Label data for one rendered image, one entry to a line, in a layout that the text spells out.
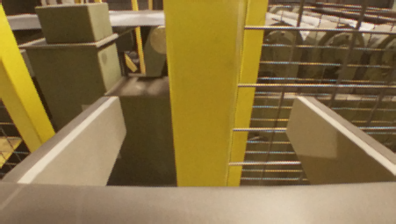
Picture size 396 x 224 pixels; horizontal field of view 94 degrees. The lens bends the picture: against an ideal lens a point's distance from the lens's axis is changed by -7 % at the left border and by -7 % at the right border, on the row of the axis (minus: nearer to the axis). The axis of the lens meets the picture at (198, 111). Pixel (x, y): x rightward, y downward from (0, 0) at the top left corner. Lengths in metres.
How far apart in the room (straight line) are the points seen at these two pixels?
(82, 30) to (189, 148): 1.07
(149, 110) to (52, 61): 0.59
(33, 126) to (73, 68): 0.75
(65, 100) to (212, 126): 1.30
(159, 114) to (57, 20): 0.71
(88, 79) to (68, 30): 0.27
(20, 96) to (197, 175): 0.44
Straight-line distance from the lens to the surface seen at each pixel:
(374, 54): 1.43
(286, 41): 1.13
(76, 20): 1.20
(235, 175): 0.83
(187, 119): 0.15
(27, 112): 0.56
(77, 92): 1.34
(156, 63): 3.30
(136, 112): 1.24
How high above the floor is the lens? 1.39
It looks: 31 degrees down
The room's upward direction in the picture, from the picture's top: straight up
